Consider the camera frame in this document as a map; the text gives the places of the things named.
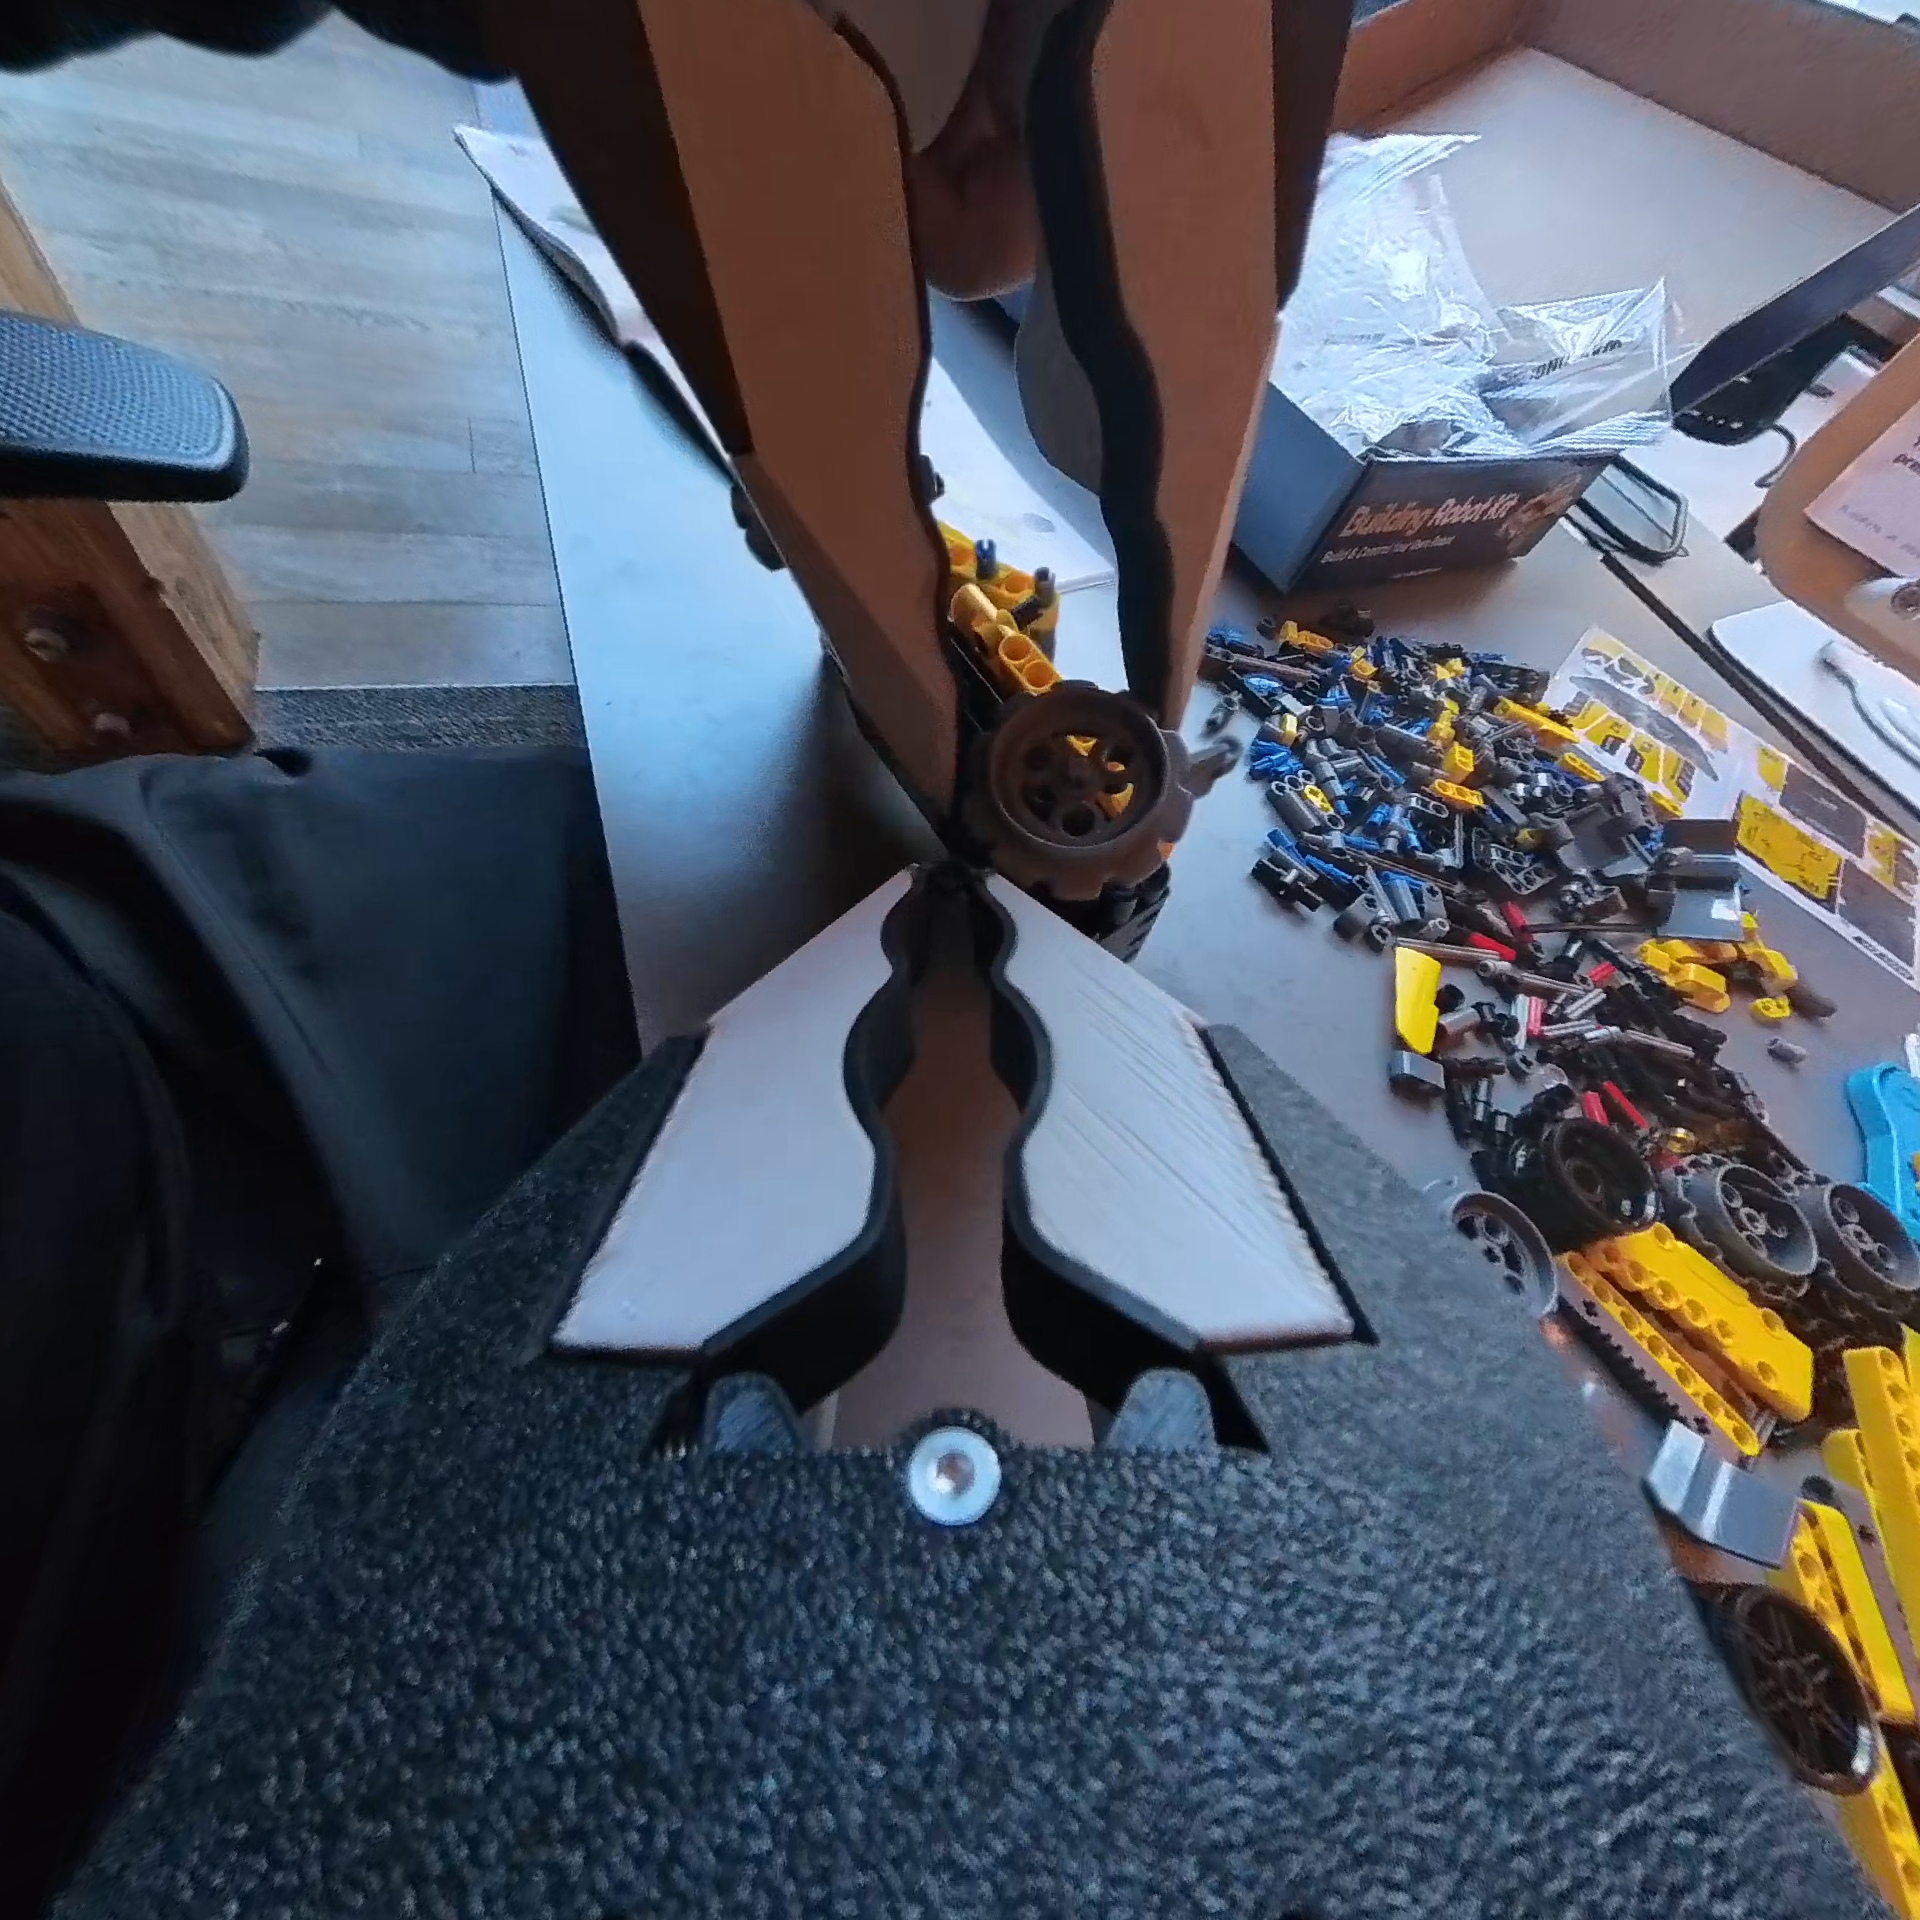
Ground printed paper sheet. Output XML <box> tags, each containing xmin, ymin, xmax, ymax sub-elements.
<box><xmin>1807</xmin><ymin>398</ymin><xmax>1920</xmax><ymax>577</ymax></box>

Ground wooden sign board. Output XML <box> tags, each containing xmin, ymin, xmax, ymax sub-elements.
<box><xmin>1756</xmin><ymin>352</ymin><xmax>1920</xmax><ymax>600</ymax></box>

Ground black desk stand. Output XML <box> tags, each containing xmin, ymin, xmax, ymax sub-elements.
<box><xmin>1569</xmin><ymin>208</ymin><xmax>1920</xmax><ymax>569</ymax></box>

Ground black and yellow toy chassis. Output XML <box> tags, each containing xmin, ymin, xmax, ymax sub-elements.
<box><xmin>727</xmin><ymin>450</ymin><xmax>1247</xmax><ymax>962</ymax></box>

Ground grey desk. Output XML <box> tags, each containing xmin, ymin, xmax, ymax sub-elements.
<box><xmin>458</xmin><ymin>88</ymin><xmax>1920</xmax><ymax>1920</ymax></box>

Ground person's left forearm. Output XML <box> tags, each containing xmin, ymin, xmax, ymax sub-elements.
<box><xmin>0</xmin><ymin>0</ymin><xmax>518</xmax><ymax>85</ymax></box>

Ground blue brick separator tool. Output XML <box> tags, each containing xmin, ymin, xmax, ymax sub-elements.
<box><xmin>1842</xmin><ymin>1062</ymin><xmax>1920</xmax><ymax>1247</ymax></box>

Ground large black toy tire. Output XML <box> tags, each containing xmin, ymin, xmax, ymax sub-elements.
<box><xmin>1710</xmin><ymin>1581</ymin><xmax>1889</xmax><ymax>1795</ymax></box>

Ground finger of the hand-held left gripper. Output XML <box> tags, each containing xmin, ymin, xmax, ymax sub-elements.
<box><xmin>1026</xmin><ymin>0</ymin><xmax>1329</xmax><ymax>736</ymax></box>
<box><xmin>630</xmin><ymin>0</ymin><xmax>969</xmax><ymax>840</ymax></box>

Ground crumpled clear plastic wrap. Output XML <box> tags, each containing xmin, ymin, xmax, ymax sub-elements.
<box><xmin>1275</xmin><ymin>131</ymin><xmax>1679</xmax><ymax>455</ymax></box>

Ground black toy wheel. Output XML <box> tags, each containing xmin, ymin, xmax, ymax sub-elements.
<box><xmin>1668</xmin><ymin>1151</ymin><xmax>1820</xmax><ymax>1304</ymax></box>
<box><xmin>1505</xmin><ymin>1117</ymin><xmax>1662</xmax><ymax>1249</ymax></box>
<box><xmin>1798</xmin><ymin>1177</ymin><xmax>1920</xmax><ymax>1325</ymax></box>

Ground large cardboard box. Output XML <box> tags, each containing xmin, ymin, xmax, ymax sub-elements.
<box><xmin>1329</xmin><ymin>0</ymin><xmax>1920</xmax><ymax>360</ymax></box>

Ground yellow and black sticker sheet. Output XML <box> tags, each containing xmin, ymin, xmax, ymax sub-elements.
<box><xmin>1545</xmin><ymin>625</ymin><xmax>1920</xmax><ymax>975</ymax></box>

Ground grey toy wheel with tire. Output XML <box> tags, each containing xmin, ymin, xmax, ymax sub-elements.
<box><xmin>1035</xmin><ymin>855</ymin><xmax>1174</xmax><ymax>963</ymax></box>
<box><xmin>964</xmin><ymin>678</ymin><xmax>1198</xmax><ymax>902</ymax></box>

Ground wooden post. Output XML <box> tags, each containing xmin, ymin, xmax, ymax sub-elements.
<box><xmin>0</xmin><ymin>179</ymin><xmax>260</xmax><ymax>759</ymax></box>

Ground pile of small toy parts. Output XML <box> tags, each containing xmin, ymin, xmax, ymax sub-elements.
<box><xmin>1201</xmin><ymin>598</ymin><xmax>1839</xmax><ymax>1186</ymax></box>

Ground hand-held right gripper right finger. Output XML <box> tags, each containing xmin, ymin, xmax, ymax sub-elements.
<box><xmin>957</xmin><ymin>866</ymin><xmax>1365</xmax><ymax>1408</ymax></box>

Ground black chair armrest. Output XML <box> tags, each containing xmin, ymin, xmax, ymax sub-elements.
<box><xmin>0</xmin><ymin>311</ymin><xmax>251</xmax><ymax>504</ymax></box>

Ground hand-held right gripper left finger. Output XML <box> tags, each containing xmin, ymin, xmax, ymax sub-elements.
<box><xmin>551</xmin><ymin>863</ymin><xmax>946</xmax><ymax>1397</ymax></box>

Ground grey curved toy panel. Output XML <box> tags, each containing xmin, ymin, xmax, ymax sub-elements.
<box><xmin>1642</xmin><ymin>1422</ymin><xmax>1805</xmax><ymax>1575</ymax></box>

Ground dark blue kit box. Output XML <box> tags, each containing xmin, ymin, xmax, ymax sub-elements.
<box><xmin>1237</xmin><ymin>359</ymin><xmax>1629</xmax><ymax>597</ymax></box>

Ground person's legs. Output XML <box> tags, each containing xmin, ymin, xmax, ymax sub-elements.
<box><xmin>0</xmin><ymin>743</ymin><xmax>645</xmax><ymax>1920</ymax></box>

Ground grey toy wheel rim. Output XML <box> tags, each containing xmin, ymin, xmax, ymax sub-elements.
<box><xmin>1449</xmin><ymin>1187</ymin><xmax>1562</xmax><ymax>1315</ymax></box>

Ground white stand base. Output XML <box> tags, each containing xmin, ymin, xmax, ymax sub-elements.
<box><xmin>1710</xmin><ymin>598</ymin><xmax>1920</xmax><ymax>834</ymax></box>

